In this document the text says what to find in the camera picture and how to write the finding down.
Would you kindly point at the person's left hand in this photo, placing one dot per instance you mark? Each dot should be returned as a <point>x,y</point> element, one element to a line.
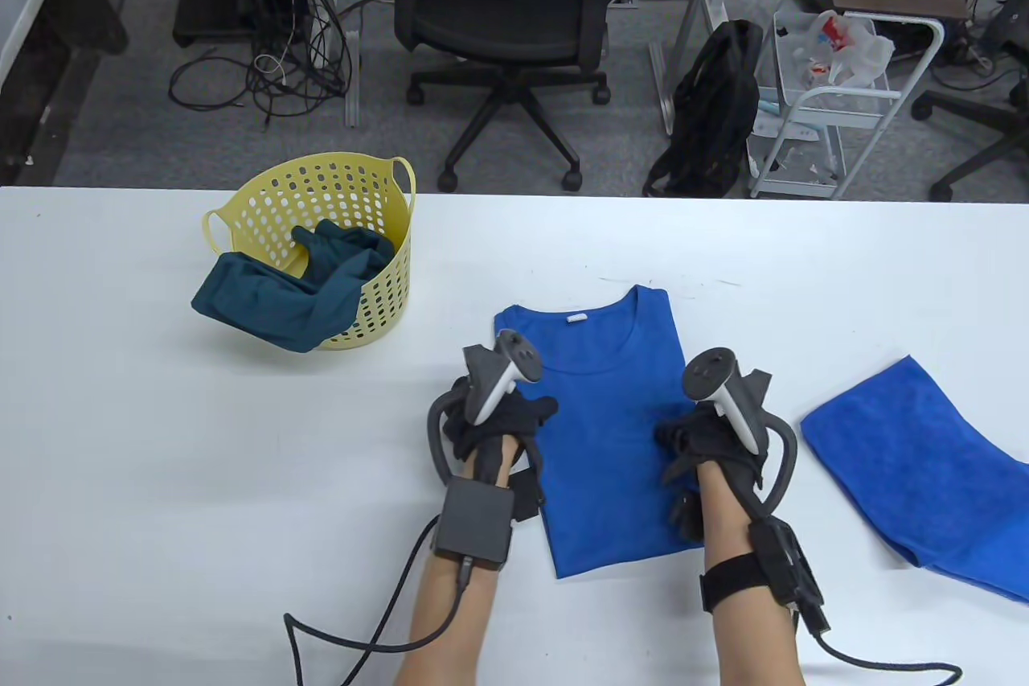
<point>514,412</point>

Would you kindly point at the person's right hand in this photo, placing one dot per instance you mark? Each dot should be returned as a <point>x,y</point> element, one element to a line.
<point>715,437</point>

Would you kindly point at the blue clothes shirt white tag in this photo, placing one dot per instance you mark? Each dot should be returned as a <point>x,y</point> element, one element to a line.
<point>603,412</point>

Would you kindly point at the dark green clothes garment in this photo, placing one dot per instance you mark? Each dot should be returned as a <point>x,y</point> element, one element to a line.
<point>265,300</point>

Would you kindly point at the yellow perforated laundry basket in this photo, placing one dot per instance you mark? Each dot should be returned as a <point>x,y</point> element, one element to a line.
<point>338,179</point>

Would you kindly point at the person's right forearm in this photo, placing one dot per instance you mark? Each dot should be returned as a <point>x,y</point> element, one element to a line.
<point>748,638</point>

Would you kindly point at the person's left forearm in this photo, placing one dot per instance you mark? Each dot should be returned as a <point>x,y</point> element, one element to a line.
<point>442,622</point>

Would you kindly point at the grey handheld controller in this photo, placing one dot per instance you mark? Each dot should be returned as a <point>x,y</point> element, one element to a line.
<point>490,380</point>
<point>707,372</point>

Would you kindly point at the black sensor box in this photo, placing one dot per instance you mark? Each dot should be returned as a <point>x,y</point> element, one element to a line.
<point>474,521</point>

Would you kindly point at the black backpack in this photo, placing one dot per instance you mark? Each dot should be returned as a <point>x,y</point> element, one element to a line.
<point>715,107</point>

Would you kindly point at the white utility cart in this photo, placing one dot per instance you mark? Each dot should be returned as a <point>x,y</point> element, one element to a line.
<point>844,115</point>

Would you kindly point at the grey metal desk leg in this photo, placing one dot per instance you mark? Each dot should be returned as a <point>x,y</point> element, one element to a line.
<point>354,99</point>

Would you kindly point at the black office chair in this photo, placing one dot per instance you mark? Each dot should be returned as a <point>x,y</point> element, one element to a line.
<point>498,18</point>

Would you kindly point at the white plastic bag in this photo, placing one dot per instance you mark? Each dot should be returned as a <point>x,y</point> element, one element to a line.
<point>864,55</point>

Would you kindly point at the black swivel chair base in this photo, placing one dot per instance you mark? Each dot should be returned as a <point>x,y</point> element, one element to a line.
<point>989,119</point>

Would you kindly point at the white power strip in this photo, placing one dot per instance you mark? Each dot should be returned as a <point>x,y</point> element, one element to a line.
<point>325,18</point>

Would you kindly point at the dark brown desk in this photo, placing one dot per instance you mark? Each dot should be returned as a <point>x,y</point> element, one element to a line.
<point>92,10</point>

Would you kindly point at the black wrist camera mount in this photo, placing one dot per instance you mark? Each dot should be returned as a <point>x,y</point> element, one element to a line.
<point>690,517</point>
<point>526,497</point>

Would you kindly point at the black mesh wrist bracket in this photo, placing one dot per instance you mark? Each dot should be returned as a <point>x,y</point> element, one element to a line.
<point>784,557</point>

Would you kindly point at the grey metal desk frame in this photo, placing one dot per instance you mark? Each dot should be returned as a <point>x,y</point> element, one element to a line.
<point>691,2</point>

